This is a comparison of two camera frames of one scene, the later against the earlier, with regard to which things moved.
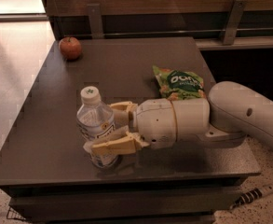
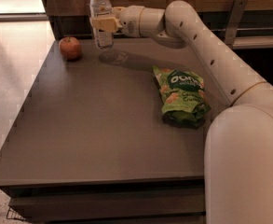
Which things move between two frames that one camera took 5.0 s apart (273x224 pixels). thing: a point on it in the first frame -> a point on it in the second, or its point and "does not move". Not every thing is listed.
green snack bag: [180, 85] does not move
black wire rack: [13, 215] does not move
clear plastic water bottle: [93, 119] -> [100, 3]
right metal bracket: [234, 21] does not move
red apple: [70, 48] does not move
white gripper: [155, 122] -> [129, 20]
